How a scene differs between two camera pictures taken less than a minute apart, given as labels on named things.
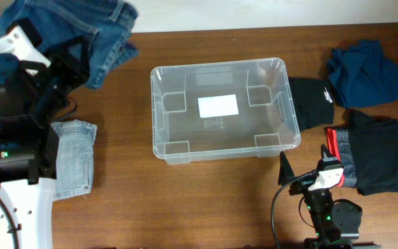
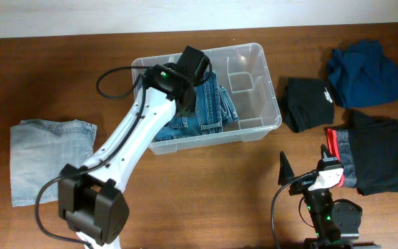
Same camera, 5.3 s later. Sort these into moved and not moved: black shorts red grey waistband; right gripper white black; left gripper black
Moved: left gripper black
Not moved: right gripper white black; black shorts red grey waistband
